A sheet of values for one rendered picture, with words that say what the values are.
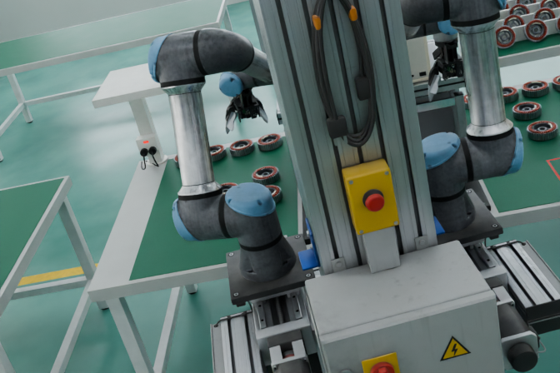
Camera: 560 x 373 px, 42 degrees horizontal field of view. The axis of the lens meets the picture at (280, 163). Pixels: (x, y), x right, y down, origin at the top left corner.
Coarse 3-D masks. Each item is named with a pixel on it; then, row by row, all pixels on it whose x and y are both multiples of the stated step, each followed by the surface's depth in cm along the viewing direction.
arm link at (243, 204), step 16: (240, 192) 187; (256, 192) 186; (224, 208) 186; (240, 208) 183; (256, 208) 183; (272, 208) 187; (224, 224) 186; (240, 224) 185; (256, 224) 184; (272, 224) 187; (240, 240) 189; (256, 240) 187; (272, 240) 188
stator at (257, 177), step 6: (264, 168) 304; (270, 168) 303; (276, 168) 301; (252, 174) 301; (258, 174) 303; (264, 174) 302; (270, 174) 298; (276, 174) 298; (252, 180) 301; (258, 180) 297; (264, 180) 296; (270, 180) 298; (276, 180) 298
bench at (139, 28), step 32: (192, 0) 616; (224, 0) 592; (64, 32) 617; (96, 32) 592; (128, 32) 568; (160, 32) 547; (0, 64) 571; (32, 64) 554; (64, 96) 654; (0, 128) 608; (0, 160) 596
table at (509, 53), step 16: (544, 0) 390; (512, 16) 378; (544, 16) 378; (496, 32) 366; (512, 32) 366; (528, 32) 365; (544, 32) 364; (512, 48) 367; (528, 48) 362; (544, 48) 358; (512, 64) 362
